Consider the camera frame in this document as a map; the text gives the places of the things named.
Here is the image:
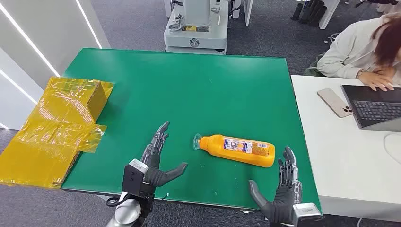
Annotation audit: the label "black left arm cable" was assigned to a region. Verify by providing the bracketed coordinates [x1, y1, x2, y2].
[105, 192, 130, 208]

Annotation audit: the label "yellow taped cardboard box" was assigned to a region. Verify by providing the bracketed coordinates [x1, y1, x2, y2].
[0, 77, 115, 190]

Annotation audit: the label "white desk panel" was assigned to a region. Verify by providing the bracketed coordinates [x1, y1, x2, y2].
[319, 0, 341, 30]

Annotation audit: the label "beige smartphone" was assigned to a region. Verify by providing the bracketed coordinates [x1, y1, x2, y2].
[317, 88, 354, 119]

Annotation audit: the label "black bags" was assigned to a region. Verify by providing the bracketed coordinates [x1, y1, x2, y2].
[290, 0, 327, 27]

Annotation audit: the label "white round object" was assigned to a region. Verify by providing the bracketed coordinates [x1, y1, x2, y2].
[384, 132, 401, 166]

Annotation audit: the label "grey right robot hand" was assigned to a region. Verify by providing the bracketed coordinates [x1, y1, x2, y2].
[249, 146, 303, 225]

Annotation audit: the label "dark grey laptop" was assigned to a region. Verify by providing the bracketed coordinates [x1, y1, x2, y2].
[340, 84, 401, 132]

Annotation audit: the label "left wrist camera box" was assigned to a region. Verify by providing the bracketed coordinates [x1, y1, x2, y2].
[122, 158, 150, 197]

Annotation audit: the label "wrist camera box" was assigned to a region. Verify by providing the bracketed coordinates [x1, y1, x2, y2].
[291, 203, 323, 227]
[122, 158, 150, 197]

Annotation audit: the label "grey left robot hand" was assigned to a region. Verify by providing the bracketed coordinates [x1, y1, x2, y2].
[141, 121, 189, 188]

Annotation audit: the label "grey machine base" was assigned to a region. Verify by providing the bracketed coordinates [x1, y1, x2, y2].
[163, 0, 230, 55]

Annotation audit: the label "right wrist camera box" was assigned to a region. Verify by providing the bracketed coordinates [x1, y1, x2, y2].
[291, 203, 323, 227]

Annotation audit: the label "person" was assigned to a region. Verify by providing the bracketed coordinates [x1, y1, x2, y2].
[317, 12, 401, 92]

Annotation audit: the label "orange plastic bottle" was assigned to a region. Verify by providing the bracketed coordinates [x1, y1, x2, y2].
[192, 133, 276, 168]

